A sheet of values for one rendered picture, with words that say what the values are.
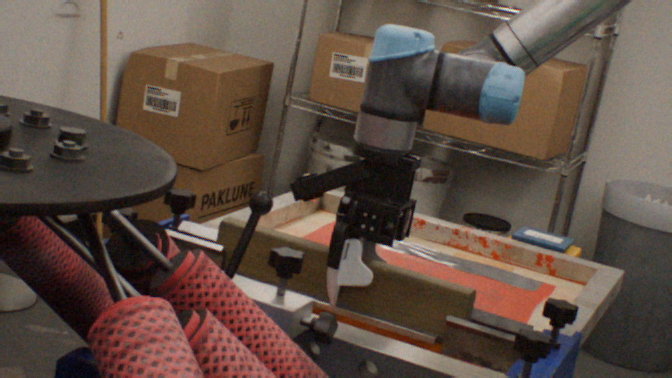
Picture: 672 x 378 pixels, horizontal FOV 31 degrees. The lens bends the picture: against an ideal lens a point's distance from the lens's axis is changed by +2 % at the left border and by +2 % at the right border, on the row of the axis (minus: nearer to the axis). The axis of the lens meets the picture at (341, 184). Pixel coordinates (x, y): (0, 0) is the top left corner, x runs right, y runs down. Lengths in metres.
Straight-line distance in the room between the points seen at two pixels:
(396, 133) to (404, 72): 0.08
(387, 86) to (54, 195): 0.86
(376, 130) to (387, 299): 0.22
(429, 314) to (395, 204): 0.15
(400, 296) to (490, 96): 0.28
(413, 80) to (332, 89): 3.54
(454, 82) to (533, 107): 3.28
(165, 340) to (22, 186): 0.11
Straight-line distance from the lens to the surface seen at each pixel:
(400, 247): 2.05
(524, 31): 1.61
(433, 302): 1.54
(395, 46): 1.49
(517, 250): 2.11
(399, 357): 1.31
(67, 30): 4.60
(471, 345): 1.53
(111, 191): 0.71
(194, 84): 4.78
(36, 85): 4.51
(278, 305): 1.28
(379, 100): 1.50
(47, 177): 0.72
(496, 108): 1.50
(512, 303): 1.90
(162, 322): 0.68
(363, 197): 1.52
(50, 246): 1.01
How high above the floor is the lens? 1.49
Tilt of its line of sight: 13 degrees down
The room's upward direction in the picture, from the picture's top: 11 degrees clockwise
